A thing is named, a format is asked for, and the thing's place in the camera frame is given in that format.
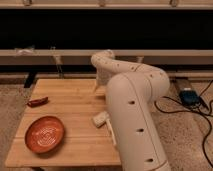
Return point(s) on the white railing beam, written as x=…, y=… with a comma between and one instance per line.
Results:
x=32, y=57

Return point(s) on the red chili pepper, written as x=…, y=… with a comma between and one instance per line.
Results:
x=38, y=102

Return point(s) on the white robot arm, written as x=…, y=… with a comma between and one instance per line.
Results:
x=130, y=87

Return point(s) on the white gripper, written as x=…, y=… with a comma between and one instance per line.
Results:
x=102, y=77

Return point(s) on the black table leg bracket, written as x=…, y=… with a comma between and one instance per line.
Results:
x=30, y=79

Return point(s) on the wooden table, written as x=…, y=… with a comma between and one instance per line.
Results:
x=74, y=103

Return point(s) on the orange ceramic bowl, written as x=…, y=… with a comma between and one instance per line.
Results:
x=44, y=134

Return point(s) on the blue power adapter box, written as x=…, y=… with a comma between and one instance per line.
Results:
x=189, y=97

